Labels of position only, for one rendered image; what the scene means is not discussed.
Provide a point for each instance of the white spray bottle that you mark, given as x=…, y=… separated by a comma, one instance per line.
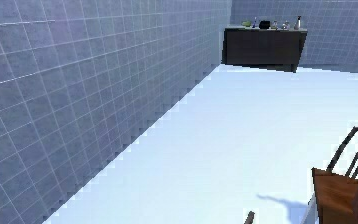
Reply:
x=297, y=23

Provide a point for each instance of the blue bottle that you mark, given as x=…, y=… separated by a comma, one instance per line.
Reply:
x=254, y=22

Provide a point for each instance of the small grey cup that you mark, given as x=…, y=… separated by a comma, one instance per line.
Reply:
x=274, y=24

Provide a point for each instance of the green bowl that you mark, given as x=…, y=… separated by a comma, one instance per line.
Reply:
x=246, y=23

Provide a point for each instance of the dark brown kitchen counter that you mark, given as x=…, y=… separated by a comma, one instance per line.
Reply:
x=263, y=48

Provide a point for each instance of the black toaster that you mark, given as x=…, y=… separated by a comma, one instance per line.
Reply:
x=264, y=24

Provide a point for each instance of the dark brown chair leg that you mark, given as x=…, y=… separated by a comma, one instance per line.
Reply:
x=249, y=218

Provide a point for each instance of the grey kettle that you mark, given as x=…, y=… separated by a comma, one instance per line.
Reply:
x=285, y=25

